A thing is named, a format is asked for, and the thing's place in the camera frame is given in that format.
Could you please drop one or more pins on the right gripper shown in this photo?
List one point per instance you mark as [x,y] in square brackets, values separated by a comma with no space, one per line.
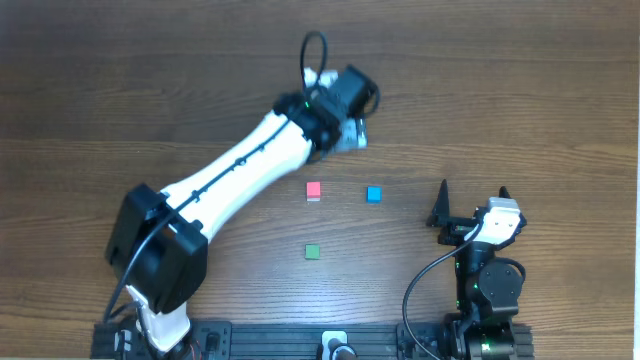
[455,231]

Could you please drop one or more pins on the green cube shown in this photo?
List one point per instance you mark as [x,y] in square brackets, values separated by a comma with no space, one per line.
[312,251]

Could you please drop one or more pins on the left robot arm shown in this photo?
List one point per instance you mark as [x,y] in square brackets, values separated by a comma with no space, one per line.
[250,185]

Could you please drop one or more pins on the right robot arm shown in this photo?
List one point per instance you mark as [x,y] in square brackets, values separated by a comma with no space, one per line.
[492,290]

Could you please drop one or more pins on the blue cube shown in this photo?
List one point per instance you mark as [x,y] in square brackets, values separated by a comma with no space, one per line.
[374,194]

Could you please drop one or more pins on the red cube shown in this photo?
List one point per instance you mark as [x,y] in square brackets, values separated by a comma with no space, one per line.
[313,190]

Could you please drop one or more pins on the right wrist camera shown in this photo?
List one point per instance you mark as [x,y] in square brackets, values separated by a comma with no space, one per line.
[497,220]

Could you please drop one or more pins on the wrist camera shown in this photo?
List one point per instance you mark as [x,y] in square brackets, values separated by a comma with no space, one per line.
[328,78]
[497,220]

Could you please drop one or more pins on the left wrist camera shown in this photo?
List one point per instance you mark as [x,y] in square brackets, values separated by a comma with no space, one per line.
[328,78]

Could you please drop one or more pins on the mounting rail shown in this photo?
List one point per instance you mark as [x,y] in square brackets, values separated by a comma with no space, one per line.
[280,342]

